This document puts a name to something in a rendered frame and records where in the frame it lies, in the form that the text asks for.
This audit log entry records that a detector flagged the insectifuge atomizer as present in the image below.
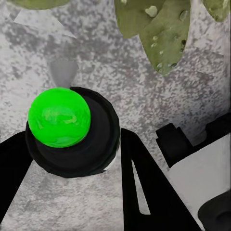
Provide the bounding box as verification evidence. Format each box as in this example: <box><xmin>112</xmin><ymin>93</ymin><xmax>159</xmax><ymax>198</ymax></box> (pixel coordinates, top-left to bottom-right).
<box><xmin>25</xmin><ymin>55</ymin><xmax>121</xmax><ymax>179</ymax></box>

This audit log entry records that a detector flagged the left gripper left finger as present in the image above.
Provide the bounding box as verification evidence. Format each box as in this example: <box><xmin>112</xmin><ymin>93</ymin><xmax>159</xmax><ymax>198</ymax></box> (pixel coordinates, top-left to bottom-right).
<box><xmin>0</xmin><ymin>131</ymin><xmax>33</xmax><ymax>224</ymax></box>

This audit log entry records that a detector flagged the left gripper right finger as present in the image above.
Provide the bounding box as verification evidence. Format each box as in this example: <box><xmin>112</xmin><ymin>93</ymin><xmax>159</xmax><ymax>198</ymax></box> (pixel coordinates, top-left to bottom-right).
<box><xmin>119</xmin><ymin>128</ymin><xmax>202</xmax><ymax>231</ymax></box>

